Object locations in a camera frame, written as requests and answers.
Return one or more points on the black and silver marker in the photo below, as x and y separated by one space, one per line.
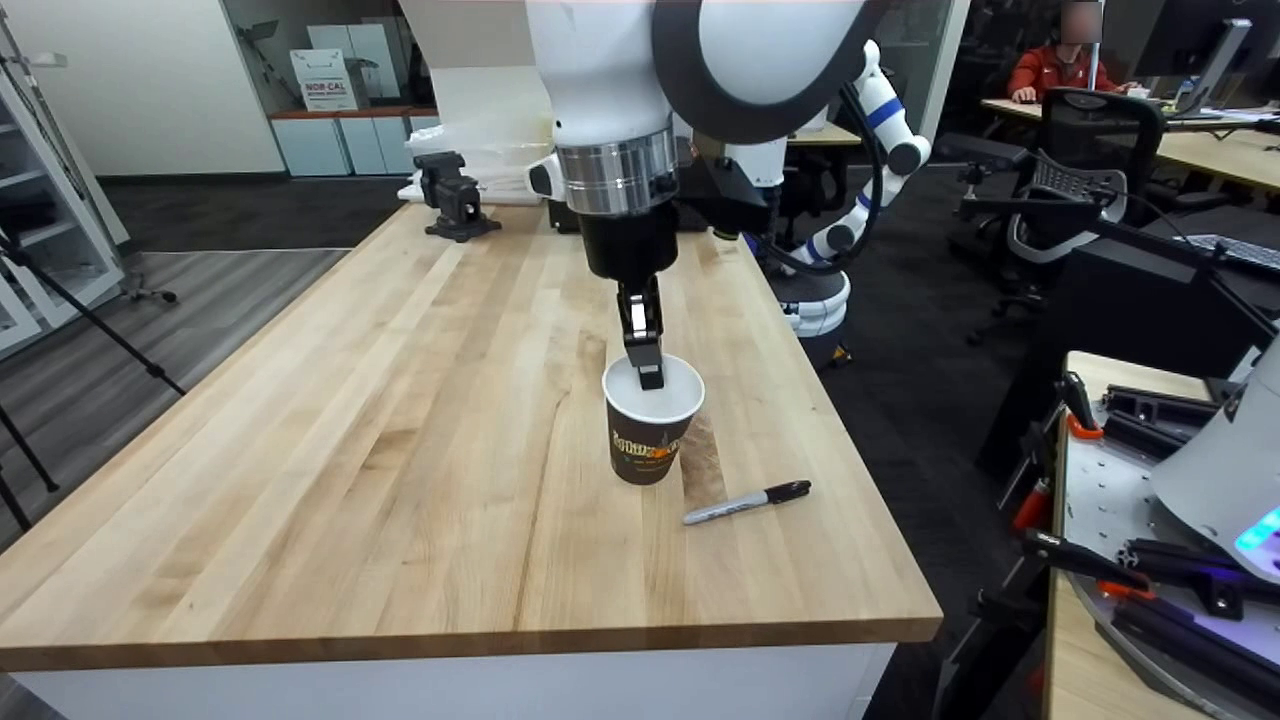
746 502

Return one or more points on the black tripod with thin legs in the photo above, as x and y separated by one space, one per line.
83 314

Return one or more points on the black and orange bar clamp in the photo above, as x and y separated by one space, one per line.
1083 406

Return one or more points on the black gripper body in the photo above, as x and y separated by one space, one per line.
630 240

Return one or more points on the brown paper coffee cup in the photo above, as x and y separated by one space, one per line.
651 432

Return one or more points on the grey metal plate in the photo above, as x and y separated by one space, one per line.
1227 455

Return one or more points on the grey computer monitor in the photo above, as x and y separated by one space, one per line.
1213 65

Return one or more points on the wooden side table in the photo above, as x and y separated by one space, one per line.
1087 615

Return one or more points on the white printed paper sign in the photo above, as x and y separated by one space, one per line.
325 83

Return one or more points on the wooden office desk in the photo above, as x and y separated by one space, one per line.
1213 145

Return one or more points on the black mesh office chair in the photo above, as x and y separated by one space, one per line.
1066 186

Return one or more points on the person in red shirt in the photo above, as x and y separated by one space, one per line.
1066 61

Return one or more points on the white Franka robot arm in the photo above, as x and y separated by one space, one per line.
625 83

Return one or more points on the white drawer cabinet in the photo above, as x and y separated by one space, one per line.
455 687

